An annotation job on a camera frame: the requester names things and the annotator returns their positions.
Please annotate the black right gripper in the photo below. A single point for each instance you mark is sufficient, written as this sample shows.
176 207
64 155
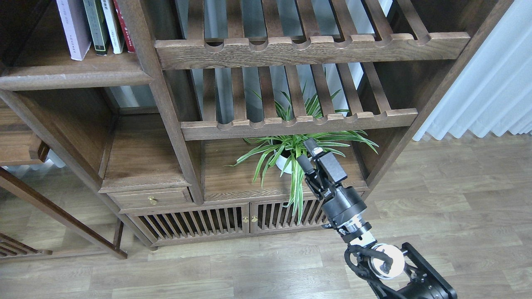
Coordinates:
342 207

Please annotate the yellow and black book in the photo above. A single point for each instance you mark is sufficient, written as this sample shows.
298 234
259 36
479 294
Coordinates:
96 21

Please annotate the pale purple book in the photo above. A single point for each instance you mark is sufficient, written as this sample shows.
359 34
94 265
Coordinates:
76 27

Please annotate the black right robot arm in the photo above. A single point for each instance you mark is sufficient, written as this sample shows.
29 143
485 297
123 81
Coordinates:
391 272

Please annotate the white plant pot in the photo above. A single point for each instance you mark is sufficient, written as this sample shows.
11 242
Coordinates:
287 163

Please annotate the green spider plant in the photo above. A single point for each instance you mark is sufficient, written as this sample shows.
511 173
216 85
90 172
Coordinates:
271 147

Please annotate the dark wooden bookshelf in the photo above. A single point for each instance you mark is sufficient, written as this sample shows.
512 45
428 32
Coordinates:
167 120

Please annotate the brass drawer knob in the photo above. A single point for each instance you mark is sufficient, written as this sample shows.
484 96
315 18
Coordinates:
153 200

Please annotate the white curtain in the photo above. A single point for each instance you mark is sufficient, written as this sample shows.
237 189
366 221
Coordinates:
493 93

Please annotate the red upright book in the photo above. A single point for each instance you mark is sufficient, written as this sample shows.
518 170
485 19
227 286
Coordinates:
125 31

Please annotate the white upright book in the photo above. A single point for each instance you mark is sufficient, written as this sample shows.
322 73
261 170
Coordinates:
114 28

